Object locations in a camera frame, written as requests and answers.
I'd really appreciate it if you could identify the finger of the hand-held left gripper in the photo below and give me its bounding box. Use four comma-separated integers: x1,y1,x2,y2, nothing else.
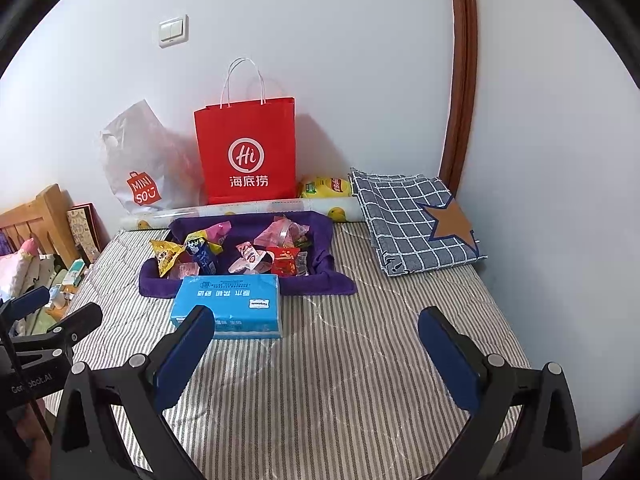
0,287,51,322
10,302,103,361

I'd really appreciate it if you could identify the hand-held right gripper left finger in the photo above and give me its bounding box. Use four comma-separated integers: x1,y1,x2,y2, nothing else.
50,305,216,480

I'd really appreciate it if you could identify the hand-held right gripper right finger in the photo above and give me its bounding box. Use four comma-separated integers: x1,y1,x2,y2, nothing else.
417,306,583,480

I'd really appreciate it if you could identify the blue snack packet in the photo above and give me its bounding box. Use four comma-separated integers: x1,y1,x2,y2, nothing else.
186,238,218,276

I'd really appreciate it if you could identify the yellow snack packet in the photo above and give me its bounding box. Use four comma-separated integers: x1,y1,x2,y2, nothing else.
150,239,187,278

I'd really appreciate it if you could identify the white pink snack packet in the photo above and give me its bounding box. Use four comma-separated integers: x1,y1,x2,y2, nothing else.
229,241,273,275

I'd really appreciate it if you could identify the pink yellow snack bag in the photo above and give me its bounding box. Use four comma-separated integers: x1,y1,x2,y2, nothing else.
185,221,234,257

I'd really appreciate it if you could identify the purple towel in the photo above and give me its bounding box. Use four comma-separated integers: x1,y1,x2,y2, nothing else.
139,211,357,300

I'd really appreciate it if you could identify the red pink snack packet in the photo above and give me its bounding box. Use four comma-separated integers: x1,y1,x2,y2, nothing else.
254,215,311,248

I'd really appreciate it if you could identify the person's left hand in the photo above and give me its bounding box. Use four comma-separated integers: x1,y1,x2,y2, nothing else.
12,404,52,456

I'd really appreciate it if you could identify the pink printed cloth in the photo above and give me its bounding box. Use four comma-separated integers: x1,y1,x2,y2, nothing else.
0,237,38,306

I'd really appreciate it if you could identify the cluttered wooden bedside table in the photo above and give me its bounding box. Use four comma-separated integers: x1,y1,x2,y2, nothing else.
20,257,93,336

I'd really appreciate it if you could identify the blue tissue pack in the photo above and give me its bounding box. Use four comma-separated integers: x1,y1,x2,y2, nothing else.
170,274,283,339

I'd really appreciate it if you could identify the wooden bed headboard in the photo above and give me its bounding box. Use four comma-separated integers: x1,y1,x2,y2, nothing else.
0,183,73,268

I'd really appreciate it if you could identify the illustrated book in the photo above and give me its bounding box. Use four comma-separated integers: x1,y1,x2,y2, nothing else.
66,202,103,266

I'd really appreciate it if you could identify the grey striped bed quilt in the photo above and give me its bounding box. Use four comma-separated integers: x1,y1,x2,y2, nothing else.
42,220,531,480

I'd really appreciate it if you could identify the blue checked cloth bag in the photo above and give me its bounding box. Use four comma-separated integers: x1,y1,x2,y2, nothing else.
348,167,488,277

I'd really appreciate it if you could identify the white plastic shopping bag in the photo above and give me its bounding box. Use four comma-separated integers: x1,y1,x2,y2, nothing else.
98,99,206,213

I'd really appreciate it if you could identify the rolled white fruit-print mat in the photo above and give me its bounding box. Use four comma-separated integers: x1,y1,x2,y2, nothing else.
119,196,362,231

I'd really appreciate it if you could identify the red paper bag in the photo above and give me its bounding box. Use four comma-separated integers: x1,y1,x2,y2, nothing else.
194,57,298,206

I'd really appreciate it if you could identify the brown wooden door frame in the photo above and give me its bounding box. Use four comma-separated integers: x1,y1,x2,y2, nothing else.
439,0,478,193

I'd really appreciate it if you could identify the white wall switch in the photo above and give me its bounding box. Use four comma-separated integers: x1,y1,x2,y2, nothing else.
159,15,190,49

